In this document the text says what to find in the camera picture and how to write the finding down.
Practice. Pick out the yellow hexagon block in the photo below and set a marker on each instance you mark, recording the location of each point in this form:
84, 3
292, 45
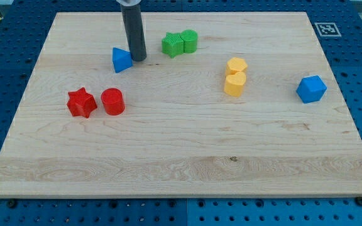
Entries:
235, 65

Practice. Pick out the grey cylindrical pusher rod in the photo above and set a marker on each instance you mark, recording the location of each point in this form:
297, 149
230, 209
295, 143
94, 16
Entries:
133, 24

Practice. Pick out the red star block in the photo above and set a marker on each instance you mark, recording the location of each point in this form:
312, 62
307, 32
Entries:
81, 103

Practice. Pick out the wooden board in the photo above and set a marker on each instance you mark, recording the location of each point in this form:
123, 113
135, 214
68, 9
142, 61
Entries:
181, 135

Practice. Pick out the white fiducial marker tag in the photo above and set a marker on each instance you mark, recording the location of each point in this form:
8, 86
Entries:
327, 29

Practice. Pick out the black bolt left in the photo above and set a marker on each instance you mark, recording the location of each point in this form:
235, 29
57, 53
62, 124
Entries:
11, 203

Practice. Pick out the green star block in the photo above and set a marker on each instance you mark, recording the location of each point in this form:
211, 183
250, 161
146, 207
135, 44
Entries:
172, 44

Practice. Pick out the yellow heart block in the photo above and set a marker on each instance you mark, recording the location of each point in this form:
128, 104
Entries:
234, 84

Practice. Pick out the blue triangle block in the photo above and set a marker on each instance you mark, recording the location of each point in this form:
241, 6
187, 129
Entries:
121, 59

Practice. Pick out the red cylinder block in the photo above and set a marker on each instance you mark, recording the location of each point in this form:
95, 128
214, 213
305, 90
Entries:
113, 101

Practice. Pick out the black bolt right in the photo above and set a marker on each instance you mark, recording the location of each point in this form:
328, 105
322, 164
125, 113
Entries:
358, 200

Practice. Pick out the black bolt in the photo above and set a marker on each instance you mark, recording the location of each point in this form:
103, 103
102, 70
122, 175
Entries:
358, 200
11, 203

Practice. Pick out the blue cube block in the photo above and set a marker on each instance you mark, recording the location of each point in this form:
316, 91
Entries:
311, 89

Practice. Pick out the green cylinder block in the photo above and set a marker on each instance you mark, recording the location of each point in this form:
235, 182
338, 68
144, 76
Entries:
190, 38

